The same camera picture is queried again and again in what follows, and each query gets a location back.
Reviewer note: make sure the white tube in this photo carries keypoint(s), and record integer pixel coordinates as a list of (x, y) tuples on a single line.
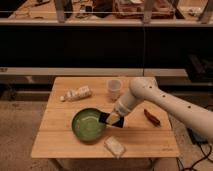
[(77, 94)]

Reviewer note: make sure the black eraser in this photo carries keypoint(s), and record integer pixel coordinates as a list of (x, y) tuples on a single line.
[(112, 119)]

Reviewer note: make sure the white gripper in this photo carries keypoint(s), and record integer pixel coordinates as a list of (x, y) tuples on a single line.
[(122, 108)]

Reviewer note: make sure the wooden table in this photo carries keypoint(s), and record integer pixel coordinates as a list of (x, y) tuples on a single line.
[(55, 138)]

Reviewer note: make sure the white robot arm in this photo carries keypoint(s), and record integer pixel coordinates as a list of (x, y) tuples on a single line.
[(193, 116)]

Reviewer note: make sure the black device on floor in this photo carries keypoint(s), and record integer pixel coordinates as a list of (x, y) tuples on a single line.
[(197, 139)]

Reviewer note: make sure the white sponge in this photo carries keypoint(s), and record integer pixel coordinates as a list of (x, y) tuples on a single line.
[(114, 146)]

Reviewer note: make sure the green bowl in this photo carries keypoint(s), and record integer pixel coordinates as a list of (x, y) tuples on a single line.
[(86, 125)]

